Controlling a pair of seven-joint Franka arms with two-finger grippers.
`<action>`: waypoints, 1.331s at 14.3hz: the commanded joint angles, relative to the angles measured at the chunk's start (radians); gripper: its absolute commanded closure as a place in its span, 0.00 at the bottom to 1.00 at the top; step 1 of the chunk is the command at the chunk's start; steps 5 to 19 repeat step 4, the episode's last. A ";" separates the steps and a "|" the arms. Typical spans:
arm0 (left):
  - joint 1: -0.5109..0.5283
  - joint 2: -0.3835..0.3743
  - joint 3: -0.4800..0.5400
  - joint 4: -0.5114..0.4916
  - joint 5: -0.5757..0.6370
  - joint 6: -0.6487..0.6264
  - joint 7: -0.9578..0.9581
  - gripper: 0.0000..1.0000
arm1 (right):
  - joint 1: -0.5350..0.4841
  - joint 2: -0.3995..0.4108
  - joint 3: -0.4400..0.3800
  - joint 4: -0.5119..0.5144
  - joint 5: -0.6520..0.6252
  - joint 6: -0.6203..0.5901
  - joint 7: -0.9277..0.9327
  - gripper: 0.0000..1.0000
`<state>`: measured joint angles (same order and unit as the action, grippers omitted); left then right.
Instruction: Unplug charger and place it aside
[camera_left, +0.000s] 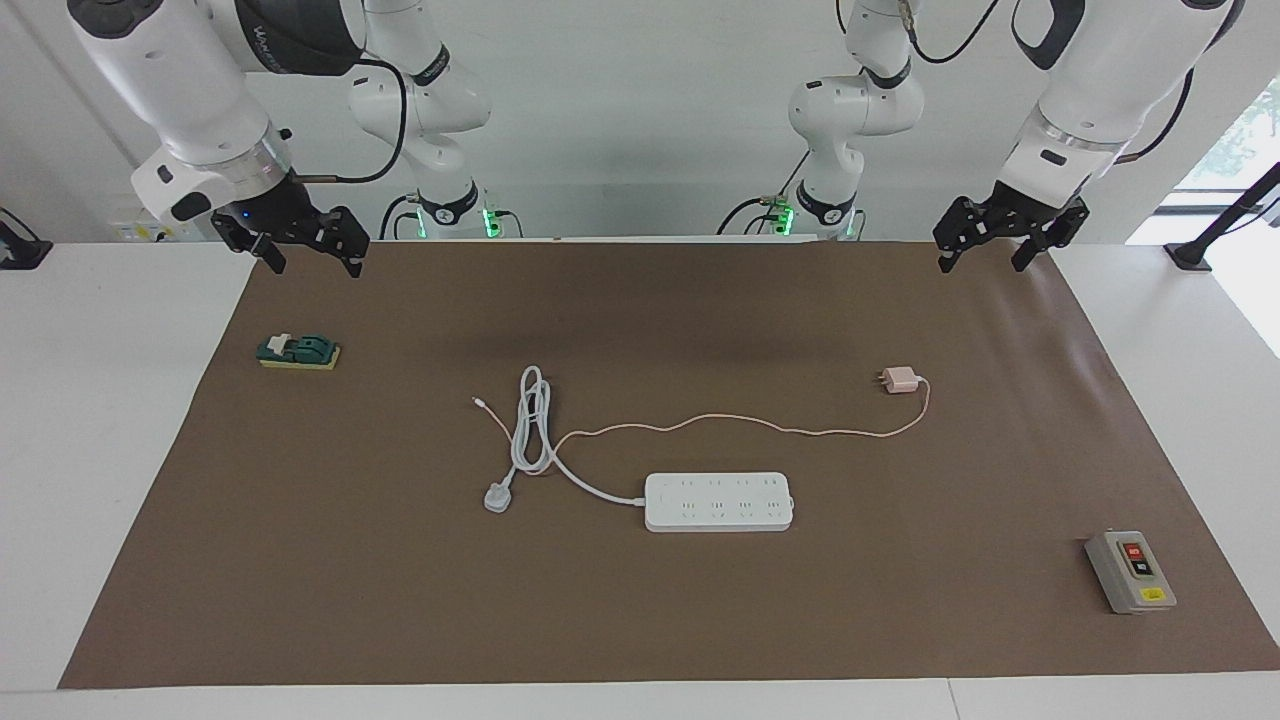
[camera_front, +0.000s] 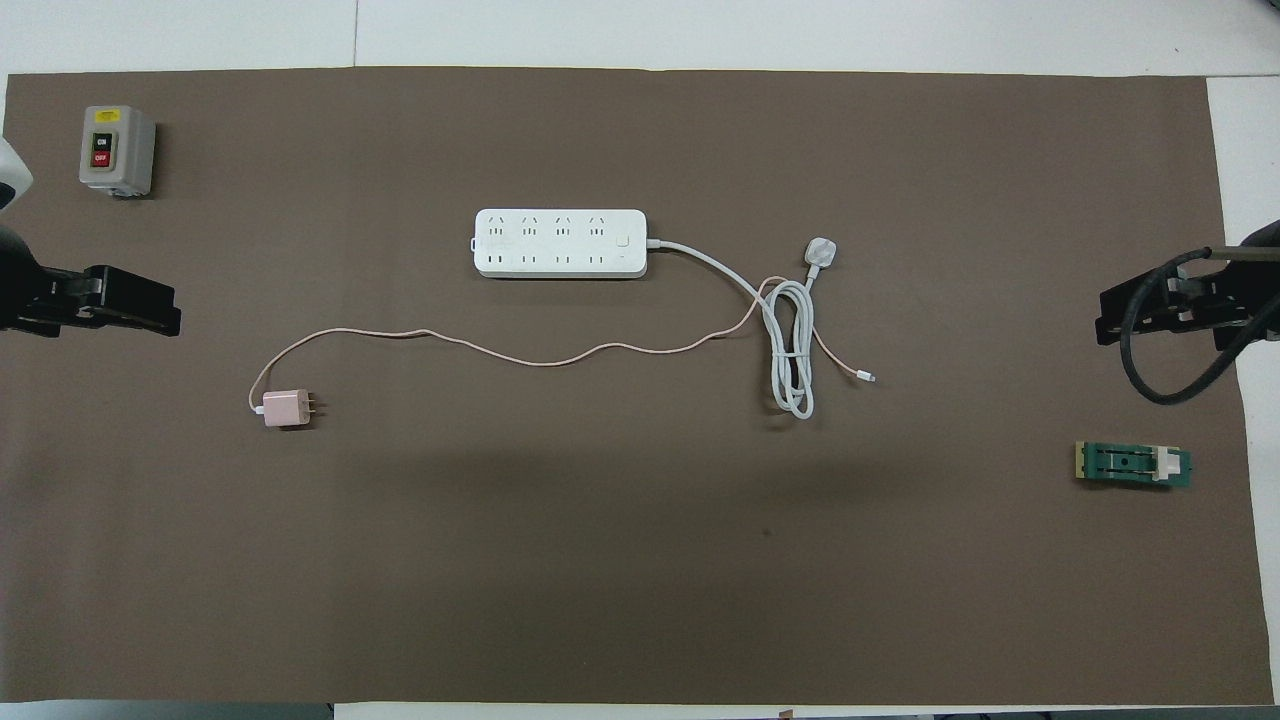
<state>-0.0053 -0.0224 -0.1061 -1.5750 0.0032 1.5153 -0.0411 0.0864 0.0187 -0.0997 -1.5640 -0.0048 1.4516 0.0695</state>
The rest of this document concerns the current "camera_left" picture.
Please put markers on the brown table mat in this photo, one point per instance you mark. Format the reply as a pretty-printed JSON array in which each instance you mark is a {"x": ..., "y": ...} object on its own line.
[{"x": 640, "y": 620}]

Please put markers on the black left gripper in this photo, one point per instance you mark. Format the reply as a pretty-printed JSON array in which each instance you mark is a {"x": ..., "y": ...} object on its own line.
[{"x": 1030, "y": 215}]

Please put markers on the black clamp mount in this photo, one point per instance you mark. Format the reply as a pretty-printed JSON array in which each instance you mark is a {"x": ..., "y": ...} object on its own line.
[{"x": 20, "y": 255}]

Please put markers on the white wall socket box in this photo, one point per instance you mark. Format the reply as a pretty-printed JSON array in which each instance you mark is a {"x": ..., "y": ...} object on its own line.
[{"x": 130, "y": 232}]

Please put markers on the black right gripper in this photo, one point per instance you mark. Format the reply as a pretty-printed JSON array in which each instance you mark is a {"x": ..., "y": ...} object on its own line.
[{"x": 275, "y": 215}]

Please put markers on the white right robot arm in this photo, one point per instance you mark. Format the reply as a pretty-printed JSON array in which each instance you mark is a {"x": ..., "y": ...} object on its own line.
[{"x": 180, "y": 80}]

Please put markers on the pink charger adapter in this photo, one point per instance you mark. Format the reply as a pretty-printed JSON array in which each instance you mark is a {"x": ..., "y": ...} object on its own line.
[{"x": 902, "y": 381}]

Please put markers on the green knife switch yellow base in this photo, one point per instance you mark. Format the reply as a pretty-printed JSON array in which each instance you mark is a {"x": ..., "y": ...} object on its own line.
[{"x": 305, "y": 348}]

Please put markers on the grey push-button switch box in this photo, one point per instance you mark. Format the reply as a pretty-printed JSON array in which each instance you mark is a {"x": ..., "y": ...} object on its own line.
[{"x": 1130, "y": 575}]

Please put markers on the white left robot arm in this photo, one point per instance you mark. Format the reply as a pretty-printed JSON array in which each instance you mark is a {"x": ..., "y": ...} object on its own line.
[{"x": 1110, "y": 70}]

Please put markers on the black angled stand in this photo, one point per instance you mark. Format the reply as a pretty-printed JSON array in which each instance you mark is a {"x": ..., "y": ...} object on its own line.
[{"x": 1190, "y": 255}]

